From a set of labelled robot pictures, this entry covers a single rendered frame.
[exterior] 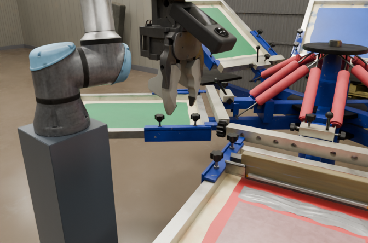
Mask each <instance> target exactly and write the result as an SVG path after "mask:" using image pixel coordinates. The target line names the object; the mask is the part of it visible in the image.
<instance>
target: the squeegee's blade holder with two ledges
mask: <svg viewBox="0 0 368 243"><path fill-rule="evenodd" d="M248 177H250V178H254V179H257V180H260V181H265V182H268V183H272V184H276V185H279V186H283V187H287V188H291V189H295V190H299V191H302V192H306V193H310V194H314V195H318V196H322V197H325V198H329V199H332V200H337V201H340V202H343V203H348V204H351V205H355V206H359V207H363V208H366V209H367V207H368V203H365V202H362V201H357V200H353V199H349V198H345V197H342V196H338V195H334V194H330V193H326V192H322V191H319V190H315V189H310V188H307V187H303V186H298V185H295V184H292V183H287V182H283V181H279V180H275V179H272V178H268V177H264V176H260V175H256V174H253V173H249V174H248Z"/></svg>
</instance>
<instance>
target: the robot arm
mask: <svg viewBox="0 0 368 243"><path fill-rule="evenodd" d="M151 6H152V19H151V20H150V22H149V24H147V21H149V20H147V21H146V24H145V26H139V31H140V54H141V56H143V57H147V58H148V59H149V60H156V61H158V60H160V65H159V70H158V75H157V76H156V77H153V78H151V79H150V80H149V81H148V88H149V90H150V91H151V92H153V93H155V94H156V95H158V96H159V97H161V98H162V99H163V104H164V108H165V111H166V113H167V115H172V113H173V111H174V110H175V108H176V107H177V104H176V97H177V94H178V92H177V85H178V83H179V84H181V85H183V86H184V87H186V88H187V89H189V96H188V99H189V106H193V105H194V103H195V101H196V99H197V96H198V92H199V88H200V83H201V78H202V76H203V66H204V53H203V48H202V44H203V45H204V46H206V47H207V48H208V49H209V50H210V51H211V52H213V53H214V54H218V53H222V52H226V51H230V50H232V49H233V47H234V45H235V43H236V41H237V38H236V37H235V36H234V35H233V34H231V33H230V32H229V31H227V30H226V29H225V28H224V27H223V26H221V25H220V24H219V23H218V22H216V21H215V20H214V19H213V18H211V17H210V16H209V15H208V14H206V13H205V12H203V11H202V10H201V9H200V8H198V7H197V6H196V5H195V4H193V3H192V2H186V0H151ZM80 7H81V11H82V18H83V26H84V36H83V37H82V38H81V40H80V45H81V47H76V46H75V44H74V43H72V42H63V43H54V44H48V45H44V46H41V47H38V48H35V49H33V50H32V51H31V52H30V54H29V59H30V71H31V74H32V80H33V86H34V93H35V97H36V103H37V105H36V110H35V114H34V120H33V128H34V132H35V133H36V134H37V135H40V136H45V137H60V136H67V135H72V134H75V133H78V132H81V131H83V130H85V129H86V128H87V127H88V126H89V125H90V117H89V114H88V112H87V110H86V108H85V106H84V103H83V101H82V99H81V92H80V89H82V88H89V87H94V86H101V85H113V84H115V83H120V82H123V81H125V80H126V79H127V78H128V76H129V73H130V70H131V53H130V51H129V47H128V46H127V45H126V44H124V43H122V39H121V36H119V35H118V34H117V33H116V32H115V27H114V19H113V10H112V2H111V0H80ZM151 21H152V23H151ZM142 37H143V44H142ZM177 63H179V64H180V69H179V68H178V67H177V66H176V64H177Z"/></svg>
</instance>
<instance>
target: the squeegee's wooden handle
mask: <svg viewBox="0 0 368 243"><path fill-rule="evenodd" d="M241 164H244V165H246V175H248V174H249V173H253V174H256V175H260V176H264V177H268V178H272V179H275V180H279V181H283V182H287V183H292V184H295V185H298V186H303V187H307V188H310V189H315V190H319V191H322V192H326V193H330V194H334V195H338V196H342V197H345V198H349V199H353V200H357V201H362V202H364V203H368V178H364V177H359V176H354V175H350V174H347V173H342V172H337V171H332V170H328V169H323V168H320V167H316V166H311V165H306V164H301V163H297V162H294V161H289V160H284V159H279V158H275V157H270V156H267V155H262V154H257V153H253V152H248V151H243V153H242V155H241Z"/></svg>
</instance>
